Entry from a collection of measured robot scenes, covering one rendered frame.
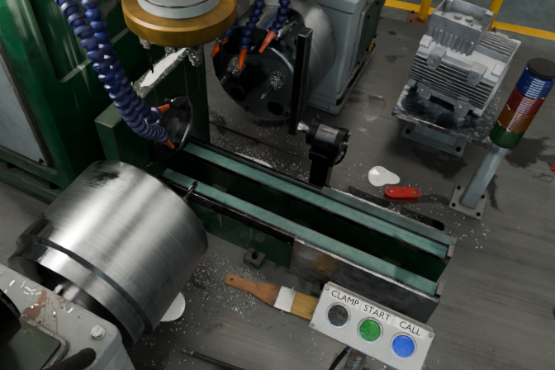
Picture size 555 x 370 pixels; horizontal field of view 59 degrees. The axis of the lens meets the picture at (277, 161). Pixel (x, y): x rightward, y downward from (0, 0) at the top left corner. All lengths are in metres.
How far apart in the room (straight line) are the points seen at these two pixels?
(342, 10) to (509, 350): 0.81
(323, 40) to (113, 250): 0.67
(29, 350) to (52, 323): 0.04
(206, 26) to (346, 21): 0.53
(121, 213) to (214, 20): 0.32
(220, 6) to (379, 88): 0.82
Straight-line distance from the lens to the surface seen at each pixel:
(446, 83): 1.27
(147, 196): 0.77
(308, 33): 0.91
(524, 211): 1.36
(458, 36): 1.25
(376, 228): 1.04
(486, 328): 1.15
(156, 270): 0.76
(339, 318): 0.76
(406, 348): 0.77
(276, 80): 1.08
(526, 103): 1.06
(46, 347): 0.67
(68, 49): 0.96
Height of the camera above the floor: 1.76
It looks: 49 degrees down
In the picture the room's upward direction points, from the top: 5 degrees clockwise
